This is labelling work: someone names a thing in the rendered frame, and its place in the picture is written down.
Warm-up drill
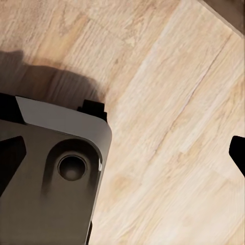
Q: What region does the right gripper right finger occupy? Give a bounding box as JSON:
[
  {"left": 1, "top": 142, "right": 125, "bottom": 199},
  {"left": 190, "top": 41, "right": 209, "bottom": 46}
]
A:
[{"left": 229, "top": 136, "right": 245, "bottom": 176}]

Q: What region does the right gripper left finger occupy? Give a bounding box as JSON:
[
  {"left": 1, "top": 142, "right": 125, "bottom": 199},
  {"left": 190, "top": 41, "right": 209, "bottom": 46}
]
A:
[{"left": 0, "top": 136, "right": 27, "bottom": 197}]

